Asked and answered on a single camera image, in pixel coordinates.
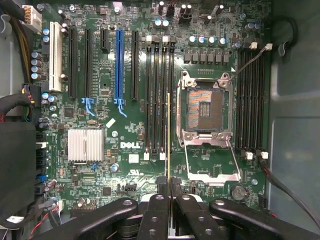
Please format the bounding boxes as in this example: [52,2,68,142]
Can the metal socket cover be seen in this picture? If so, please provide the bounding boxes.
[183,136,242,187]

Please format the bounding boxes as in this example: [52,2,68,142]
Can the coin cell battery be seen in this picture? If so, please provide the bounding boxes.
[230,184,248,202]

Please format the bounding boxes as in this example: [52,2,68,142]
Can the silver chipset heatsink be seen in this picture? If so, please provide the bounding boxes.
[67,128,105,163]

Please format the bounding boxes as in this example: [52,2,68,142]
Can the green Dell motherboard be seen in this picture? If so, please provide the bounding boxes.
[32,0,274,219]

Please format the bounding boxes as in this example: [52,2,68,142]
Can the CPU socket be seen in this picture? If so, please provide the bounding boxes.
[176,70,235,141]

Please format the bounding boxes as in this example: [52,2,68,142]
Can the black RAM slot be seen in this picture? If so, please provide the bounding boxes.
[250,48,259,157]
[152,36,161,161]
[257,48,269,160]
[244,48,252,160]
[160,36,168,161]
[168,36,176,161]
[143,34,153,161]
[236,48,245,156]

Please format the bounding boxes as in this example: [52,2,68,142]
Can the open black PC case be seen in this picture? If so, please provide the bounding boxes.
[0,0,320,240]

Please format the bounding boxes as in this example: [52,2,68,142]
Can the black plastic shroud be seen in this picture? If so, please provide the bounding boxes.
[0,121,39,216]

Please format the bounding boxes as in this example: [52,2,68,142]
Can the long black expansion slot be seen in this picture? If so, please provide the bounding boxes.
[67,25,79,100]
[130,30,140,101]
[81,28,97,117]

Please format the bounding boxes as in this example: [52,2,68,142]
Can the blue expansion slot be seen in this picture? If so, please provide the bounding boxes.
[113,29,128,119]

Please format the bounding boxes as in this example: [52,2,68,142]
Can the thin locking lever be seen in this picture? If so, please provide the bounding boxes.
[226,46,270,83]

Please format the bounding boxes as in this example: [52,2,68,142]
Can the short black expansion slot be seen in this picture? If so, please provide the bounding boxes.
[100,29,111,54]

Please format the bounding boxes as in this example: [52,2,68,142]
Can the white expansion slot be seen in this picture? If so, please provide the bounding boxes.
[48,21,63,93]

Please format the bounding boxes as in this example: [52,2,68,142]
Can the long black wire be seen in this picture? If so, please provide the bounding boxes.
[258,154,320,228]

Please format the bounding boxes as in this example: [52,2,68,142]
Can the black sleeved wire bundle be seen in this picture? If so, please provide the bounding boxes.
[0,83,42,124]

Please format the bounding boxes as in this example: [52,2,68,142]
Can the black looped wire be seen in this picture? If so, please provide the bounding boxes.
[271,15,299,56]

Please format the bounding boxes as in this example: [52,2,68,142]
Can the yellow black power wires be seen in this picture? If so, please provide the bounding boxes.
[8,3,43,85]

